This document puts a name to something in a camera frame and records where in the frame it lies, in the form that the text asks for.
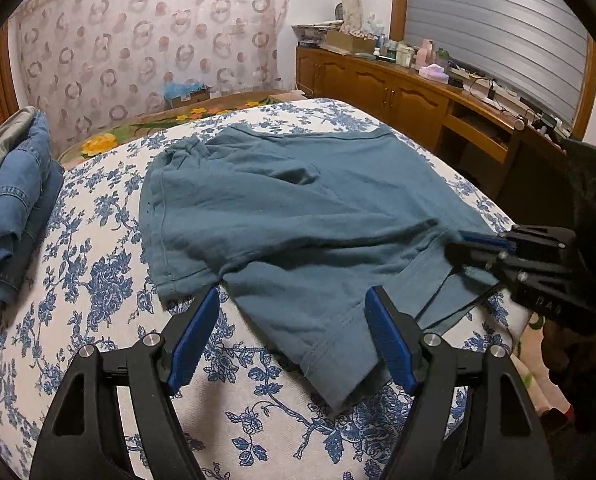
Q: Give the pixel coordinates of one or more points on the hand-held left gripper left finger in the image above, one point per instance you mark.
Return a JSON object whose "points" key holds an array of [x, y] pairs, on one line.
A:
{"points": [[198, 332]]}

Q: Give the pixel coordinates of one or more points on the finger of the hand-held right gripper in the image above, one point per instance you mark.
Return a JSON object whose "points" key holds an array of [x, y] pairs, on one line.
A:
{"points": [[477, 257], [485, 240]]}

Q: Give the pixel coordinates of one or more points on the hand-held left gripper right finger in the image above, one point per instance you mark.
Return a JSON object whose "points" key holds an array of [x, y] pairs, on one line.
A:
{"points": [[385, 332]]}

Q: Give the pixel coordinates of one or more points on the teal blue t-shirt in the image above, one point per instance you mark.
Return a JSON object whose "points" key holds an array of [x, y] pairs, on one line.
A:
{"points": [[303, 210]]}

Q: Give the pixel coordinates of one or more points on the person's right hand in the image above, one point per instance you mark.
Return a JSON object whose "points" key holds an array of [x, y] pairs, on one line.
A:
{"points": [[557, 350]]}

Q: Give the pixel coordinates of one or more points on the blue floral bed cover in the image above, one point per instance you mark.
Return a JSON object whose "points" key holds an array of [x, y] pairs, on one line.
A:
{"points": [[103, 270]]}

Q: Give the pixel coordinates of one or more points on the white power strip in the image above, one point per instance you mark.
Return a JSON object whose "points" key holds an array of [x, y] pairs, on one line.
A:
{"points": [[482, 82]]}

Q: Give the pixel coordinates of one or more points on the pink tissue pack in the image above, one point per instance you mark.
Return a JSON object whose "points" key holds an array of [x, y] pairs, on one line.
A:
{"points": [[433, 74]]}

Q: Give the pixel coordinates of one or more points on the wooden cabinet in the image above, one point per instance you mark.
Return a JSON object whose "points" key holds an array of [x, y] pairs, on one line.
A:
{"points": [[387, 92]]}

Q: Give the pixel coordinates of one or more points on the pink bottle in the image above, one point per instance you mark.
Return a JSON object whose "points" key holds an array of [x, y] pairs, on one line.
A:
{"points": [[426, 52]]}

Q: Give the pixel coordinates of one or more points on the dark blue denim jeans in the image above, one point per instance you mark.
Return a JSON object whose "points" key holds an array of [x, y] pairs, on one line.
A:
{"points": [[8, 270]]}

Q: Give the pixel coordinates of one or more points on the cluster of toiletry bottles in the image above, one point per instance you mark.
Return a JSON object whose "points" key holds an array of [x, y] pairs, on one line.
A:
{"points": [[395, 51]]}

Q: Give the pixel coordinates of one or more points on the yellow floral blanket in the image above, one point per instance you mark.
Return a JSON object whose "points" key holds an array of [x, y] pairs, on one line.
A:
{"points": [[108, 137]]}

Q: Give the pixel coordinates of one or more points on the grey window blind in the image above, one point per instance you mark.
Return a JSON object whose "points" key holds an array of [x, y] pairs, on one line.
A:
{"points": [[492, 25]]}

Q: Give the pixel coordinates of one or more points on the stack of folded denim clothes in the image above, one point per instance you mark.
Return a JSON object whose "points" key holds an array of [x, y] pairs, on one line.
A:
{"points": [[23, 175]]}

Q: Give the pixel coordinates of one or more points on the cardboard box with blue filling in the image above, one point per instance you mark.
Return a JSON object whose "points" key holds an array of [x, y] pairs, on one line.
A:
{"points": [[188, 94]]}

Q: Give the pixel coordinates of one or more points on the open cardboard box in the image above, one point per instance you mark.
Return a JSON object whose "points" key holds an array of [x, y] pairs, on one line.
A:
{"points": [[350, 41]]}

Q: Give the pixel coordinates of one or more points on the stack of papers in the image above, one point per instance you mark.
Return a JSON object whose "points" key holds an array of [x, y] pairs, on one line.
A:
{"points": [[318, 30]]}

